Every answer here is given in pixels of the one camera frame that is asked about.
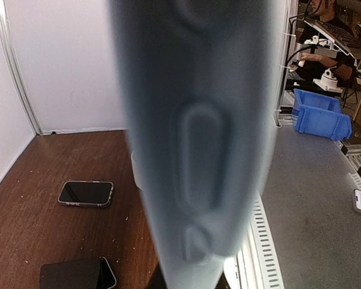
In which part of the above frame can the dark phone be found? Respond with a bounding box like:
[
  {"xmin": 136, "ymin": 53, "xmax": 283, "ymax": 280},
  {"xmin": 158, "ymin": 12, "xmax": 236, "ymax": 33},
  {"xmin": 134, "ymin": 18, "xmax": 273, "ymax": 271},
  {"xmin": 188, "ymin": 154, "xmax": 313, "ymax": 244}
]
[{"xmin": 39, "ymin": 256, "xmax": 117, "ymax": 289}]

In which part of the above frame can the purple phone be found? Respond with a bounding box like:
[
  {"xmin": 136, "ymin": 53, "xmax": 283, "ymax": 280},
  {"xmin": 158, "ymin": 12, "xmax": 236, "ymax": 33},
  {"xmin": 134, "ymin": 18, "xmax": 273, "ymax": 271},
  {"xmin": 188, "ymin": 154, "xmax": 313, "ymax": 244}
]
[{"xmin": 60, "ymin": 182, "xmax": 113, "ymax": 205}]

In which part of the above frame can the blue plastic storage bin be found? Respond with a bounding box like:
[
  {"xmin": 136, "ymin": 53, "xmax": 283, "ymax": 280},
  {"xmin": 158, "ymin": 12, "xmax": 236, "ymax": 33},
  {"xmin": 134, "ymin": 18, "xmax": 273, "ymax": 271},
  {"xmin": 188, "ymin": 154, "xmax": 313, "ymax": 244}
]
[{"xmin": 292, "ymin": 89, "xmax": 352, "ymax": 141}]

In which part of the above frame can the light blue phone case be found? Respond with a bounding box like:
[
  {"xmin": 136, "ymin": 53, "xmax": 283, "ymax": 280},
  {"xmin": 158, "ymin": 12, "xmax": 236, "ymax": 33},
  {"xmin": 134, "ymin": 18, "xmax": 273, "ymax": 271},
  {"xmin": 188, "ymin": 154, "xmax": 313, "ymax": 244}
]
[{"xmin": 109, "ymin": 1, "xmax": 289, "ymax": 288}]

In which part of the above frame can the right aluminium corner post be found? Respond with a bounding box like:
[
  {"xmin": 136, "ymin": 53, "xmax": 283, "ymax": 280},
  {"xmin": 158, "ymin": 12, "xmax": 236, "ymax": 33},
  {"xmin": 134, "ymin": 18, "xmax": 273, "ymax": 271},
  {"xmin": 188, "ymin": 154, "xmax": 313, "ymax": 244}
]
[{"xmin": 0, "ymin": 0, "xmax": 43, "ymax": 135}]

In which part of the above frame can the seated person in black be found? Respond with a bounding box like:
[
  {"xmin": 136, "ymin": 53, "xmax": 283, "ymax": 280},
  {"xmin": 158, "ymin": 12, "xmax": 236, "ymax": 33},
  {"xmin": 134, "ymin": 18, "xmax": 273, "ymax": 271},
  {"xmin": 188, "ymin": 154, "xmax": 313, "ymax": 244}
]
[{"xmin": 294, "ymin": 0, "xmax": 357, "ymax": 88}]

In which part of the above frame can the clear magsafe phone case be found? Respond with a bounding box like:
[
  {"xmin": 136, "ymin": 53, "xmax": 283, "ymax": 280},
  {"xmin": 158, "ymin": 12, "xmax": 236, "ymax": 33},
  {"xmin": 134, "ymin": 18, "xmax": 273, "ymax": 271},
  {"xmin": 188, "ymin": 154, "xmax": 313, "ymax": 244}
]
[{"xmin": 57, "ymin": 180, "xmax": 114, "ymax": 208}]

